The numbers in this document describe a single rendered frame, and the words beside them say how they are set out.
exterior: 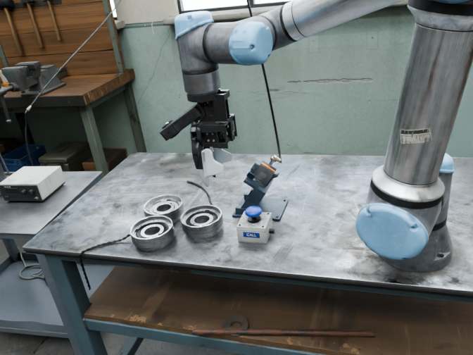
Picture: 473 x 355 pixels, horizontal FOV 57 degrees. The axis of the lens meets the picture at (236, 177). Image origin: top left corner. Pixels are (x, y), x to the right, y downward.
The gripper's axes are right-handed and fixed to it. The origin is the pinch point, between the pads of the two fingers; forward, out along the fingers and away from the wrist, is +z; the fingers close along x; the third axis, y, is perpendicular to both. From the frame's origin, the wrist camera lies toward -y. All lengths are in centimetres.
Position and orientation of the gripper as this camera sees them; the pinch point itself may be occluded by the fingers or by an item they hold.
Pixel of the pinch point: (207, 176)
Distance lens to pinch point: 99.9
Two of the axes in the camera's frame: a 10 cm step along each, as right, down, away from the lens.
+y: 9.5, 0.3, -3.0
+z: 1.1, 8.9, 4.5
